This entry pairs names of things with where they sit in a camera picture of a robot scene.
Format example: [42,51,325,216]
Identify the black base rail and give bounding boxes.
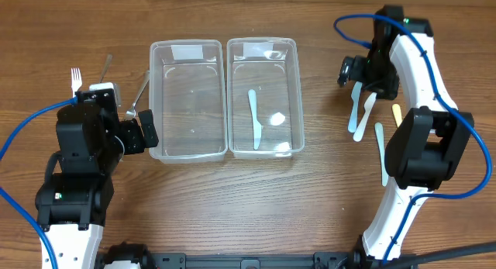
[94,243,349,269]

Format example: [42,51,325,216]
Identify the right clear plastic container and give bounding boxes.
[226,37,305,160]

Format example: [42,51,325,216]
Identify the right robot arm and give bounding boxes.
[337,5,480,268]

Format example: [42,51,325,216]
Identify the black cable bottom right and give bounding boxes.
[371,241,496,269]

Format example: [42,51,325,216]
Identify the clear plastic container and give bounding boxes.
[226,37,305,160]
[149,40,227,164]

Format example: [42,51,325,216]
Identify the right blue cable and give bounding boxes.
[333,13,493,262]

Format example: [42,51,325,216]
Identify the pale blue plastic knife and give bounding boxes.
[374,122,389,187]

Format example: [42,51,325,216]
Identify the white plastic utensil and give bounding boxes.
[353,92,377,142]

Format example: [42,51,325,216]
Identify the light blue plastic knife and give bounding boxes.
[248,89,262,150]

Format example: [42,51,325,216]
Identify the blue cable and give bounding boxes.
[0,98,78,269]
[333,13,493,262]

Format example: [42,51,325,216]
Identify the white plastic fork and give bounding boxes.
[71,67,82,97]

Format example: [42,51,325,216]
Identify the metal utensil handle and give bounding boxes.
[98,53,112,83]

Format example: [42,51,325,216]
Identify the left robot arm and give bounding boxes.
[35,102,158,268]

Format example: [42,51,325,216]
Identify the left clear plastic container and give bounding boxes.
[149,40,227,164]

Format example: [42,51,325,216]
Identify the left blue cable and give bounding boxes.
[0,98,78,269]

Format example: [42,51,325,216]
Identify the yellow plastic knife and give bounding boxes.
[391,104,403,127]

